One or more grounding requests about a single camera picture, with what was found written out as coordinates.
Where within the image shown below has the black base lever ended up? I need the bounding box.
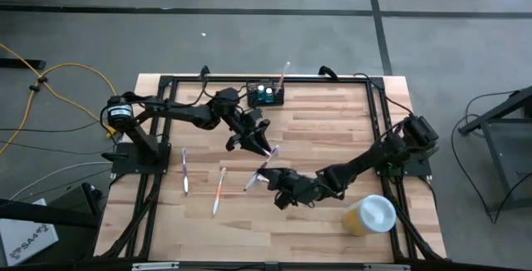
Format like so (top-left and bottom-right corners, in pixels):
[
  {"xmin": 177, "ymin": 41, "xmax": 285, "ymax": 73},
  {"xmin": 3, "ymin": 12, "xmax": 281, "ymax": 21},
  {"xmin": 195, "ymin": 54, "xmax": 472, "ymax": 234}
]
[{"xmin": 101, "ymin": 150, "xmax": 126, "ymax": 162}]

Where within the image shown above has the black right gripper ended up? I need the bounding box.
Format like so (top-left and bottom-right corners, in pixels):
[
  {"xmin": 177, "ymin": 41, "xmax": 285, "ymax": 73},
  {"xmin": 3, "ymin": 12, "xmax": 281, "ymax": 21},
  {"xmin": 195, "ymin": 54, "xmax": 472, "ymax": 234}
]
[{"xmin": 266, "ymin": 167, "xmax": 330, "ymax": 211}]

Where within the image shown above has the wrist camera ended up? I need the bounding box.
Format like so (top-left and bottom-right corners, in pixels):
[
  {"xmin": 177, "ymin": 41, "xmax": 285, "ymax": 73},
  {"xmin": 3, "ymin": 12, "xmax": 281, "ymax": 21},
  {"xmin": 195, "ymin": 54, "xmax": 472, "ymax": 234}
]
[
  {"xmin": 320, "ymin": 165, "xmax": 348, "ymax": 194},
  {"xmin": 212, "ymin": 86, "xmax": 242, "ymax": 110}
]

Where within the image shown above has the yellow container white lid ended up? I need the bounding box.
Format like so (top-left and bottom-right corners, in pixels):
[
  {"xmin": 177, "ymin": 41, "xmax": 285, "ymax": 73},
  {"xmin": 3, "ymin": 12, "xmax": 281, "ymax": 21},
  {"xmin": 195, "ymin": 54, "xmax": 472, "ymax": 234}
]
[{"xmin": 341, "ymin": 194, "xmax": 398, "ymax": 238}]

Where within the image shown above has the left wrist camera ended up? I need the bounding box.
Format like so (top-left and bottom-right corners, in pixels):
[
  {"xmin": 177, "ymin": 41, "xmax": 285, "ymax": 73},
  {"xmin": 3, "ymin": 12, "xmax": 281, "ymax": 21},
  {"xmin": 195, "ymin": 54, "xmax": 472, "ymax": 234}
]
[{"xmin": 212, "ymin": 86, "xmax": 242, "ymax": 110}]

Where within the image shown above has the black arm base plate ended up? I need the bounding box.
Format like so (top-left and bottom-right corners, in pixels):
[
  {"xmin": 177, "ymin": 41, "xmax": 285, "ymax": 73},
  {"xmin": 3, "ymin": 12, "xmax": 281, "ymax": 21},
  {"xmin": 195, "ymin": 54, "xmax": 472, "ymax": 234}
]
[
  {"xmin": 111, "ymin": 142, "xmax": 172, "ymax": 175},
  {"xmin": 372, "ymin": 143, "xmax": 434, "ymax": 178}
]

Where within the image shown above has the black equipment stand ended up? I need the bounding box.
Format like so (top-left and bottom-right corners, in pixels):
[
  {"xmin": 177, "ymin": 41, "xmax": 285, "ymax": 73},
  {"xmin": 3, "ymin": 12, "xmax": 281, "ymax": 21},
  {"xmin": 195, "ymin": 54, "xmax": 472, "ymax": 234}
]
[{"xmin": 0, "ymin": 181, "xmax": 104, "ymax": 264}]

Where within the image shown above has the yellow extension cable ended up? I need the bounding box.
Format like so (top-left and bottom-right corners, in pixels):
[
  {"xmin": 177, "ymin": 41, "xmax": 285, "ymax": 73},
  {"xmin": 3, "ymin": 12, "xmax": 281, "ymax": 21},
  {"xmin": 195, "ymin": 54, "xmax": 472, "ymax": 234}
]
[{"xmin": 0, "ymin": 42, "xmax": 128, "ymax": 156}]

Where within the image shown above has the silver aluminium bracket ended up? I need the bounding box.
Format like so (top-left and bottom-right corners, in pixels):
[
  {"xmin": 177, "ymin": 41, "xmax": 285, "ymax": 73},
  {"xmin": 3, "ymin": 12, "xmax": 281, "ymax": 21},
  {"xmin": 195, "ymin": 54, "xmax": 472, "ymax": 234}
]
[
  {"xmin": 131, "ymin": 261, "xmax": 180, "ymax": 271},
  {"xmin": 362, "ymin": 263, "xmax": 413, "ymax": 271}
]

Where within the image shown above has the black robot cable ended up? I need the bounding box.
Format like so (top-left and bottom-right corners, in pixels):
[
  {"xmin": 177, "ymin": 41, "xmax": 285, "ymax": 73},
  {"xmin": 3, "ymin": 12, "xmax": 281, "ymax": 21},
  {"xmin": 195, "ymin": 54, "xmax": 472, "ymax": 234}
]
[{"xmin": 352, "ymin": 71, "xmax": 415, "ymax": 118}]

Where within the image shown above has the black wire toothbrush caddy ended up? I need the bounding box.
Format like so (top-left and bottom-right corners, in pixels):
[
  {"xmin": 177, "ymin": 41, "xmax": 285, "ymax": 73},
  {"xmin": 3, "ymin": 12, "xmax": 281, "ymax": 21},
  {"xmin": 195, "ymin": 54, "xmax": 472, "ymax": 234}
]
[{"xmin": 245, "ymin": 78, "xmax": 286, "ymax": 108}]

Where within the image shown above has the white printed box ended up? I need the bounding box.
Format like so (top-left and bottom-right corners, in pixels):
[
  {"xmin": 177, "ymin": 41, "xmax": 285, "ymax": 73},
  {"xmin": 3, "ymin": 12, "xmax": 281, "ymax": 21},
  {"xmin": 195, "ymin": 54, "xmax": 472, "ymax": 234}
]
[{"xmin": 0, "ymin": 197, "xmax": 60, "ymax": 268}]

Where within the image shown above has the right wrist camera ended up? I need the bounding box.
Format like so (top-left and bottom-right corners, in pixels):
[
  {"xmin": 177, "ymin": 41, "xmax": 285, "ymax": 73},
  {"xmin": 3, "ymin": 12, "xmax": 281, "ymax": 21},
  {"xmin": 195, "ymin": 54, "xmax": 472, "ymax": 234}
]
[{"xmin": 320, "ymin": 165, "xmax": 348, "ymax": 194}]

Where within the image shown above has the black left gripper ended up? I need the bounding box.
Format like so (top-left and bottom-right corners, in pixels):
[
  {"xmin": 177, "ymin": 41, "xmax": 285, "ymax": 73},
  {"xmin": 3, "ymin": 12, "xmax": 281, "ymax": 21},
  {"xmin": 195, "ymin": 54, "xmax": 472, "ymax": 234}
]
[{"xmin": 225, "ymin": 107, "xmax": 273, "ymax": 156}]

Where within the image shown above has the black aluminium table frame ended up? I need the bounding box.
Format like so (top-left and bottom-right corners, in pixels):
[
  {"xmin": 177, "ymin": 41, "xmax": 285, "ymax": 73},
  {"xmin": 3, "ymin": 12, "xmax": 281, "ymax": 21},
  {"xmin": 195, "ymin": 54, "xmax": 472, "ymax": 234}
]
[{"xmin": 94, "ymin": 73, "xmax": 449, "ymax": 264}]

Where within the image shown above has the black floor bar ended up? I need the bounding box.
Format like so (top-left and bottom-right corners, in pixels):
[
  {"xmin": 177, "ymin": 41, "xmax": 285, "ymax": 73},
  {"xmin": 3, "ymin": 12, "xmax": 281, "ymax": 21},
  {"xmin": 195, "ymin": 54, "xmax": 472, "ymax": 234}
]
[{"xmin": 0, "ymin": 57, "xmax": 47, "ymax": 71}]

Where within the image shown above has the black metal cart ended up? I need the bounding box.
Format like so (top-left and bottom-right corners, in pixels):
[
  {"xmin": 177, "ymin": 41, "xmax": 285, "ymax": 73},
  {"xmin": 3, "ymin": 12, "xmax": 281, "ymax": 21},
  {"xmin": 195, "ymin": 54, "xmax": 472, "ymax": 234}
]
[{"xmin": 456, "ymin": 84, "xmax": 532, "ymax": 212}]

